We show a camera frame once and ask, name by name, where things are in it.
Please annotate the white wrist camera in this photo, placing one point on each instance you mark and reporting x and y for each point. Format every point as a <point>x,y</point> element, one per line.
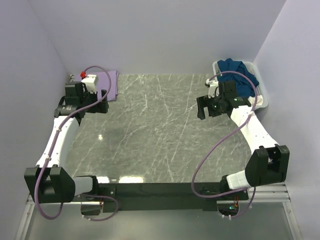
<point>213,88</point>
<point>91,82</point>

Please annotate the folded purple t shirt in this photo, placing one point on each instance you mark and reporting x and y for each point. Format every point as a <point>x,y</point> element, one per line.
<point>104,84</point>

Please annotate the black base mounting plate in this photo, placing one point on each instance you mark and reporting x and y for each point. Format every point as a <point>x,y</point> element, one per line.
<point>160,196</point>

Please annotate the white t shirt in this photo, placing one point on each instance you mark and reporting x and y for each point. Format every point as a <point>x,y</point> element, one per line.
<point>259,102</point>

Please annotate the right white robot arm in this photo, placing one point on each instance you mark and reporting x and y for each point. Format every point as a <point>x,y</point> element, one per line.
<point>269,161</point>

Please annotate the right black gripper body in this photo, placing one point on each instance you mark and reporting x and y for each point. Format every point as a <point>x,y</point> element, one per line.
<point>214,105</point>

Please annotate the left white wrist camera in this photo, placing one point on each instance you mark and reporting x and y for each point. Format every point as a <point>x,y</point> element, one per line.
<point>91,82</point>

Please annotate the white plastic laundry basket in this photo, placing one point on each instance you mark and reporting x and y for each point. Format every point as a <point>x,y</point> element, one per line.
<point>261,90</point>

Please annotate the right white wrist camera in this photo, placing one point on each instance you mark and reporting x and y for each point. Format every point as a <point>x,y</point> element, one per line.
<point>213,88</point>

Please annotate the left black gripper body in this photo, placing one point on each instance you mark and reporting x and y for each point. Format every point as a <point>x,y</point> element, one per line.
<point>89,99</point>

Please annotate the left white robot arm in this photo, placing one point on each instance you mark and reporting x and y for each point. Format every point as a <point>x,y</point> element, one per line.
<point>48,181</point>

